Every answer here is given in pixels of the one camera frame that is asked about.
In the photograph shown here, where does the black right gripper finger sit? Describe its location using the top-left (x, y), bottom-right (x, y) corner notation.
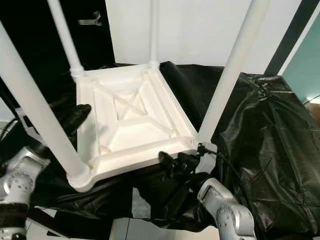
top-left (175, 152), bottom-right (193, 178)
top-left (158, 151), bottom-right (178, 171)

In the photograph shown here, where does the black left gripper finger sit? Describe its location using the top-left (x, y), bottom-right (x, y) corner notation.
top-left (60, 103), bottom-right (92, 138)

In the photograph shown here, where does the black plastic cover sheet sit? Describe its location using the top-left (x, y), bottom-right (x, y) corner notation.
top-left (0, 61), bottom-right (320, 233)

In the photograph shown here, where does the teal glass panel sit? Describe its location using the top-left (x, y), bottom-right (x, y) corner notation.
top-left (282, 25), bottom-right (320, 106)

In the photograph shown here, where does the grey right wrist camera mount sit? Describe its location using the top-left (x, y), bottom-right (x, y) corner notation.
top-left (197, 142), bottom-right (218, 173)

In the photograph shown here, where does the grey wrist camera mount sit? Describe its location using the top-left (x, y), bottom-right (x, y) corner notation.
top-left (197, 142), bottom-right (218, 173)
top-left (16, 107), bottom-right (43, 143)

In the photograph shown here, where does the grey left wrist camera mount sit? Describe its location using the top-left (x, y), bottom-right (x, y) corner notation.
top-left (16, 107), bottom-right (43, 143)

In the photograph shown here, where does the silver door handle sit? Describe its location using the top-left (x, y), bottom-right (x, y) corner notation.
top-left (78, 11), bottom-right (103, 27)

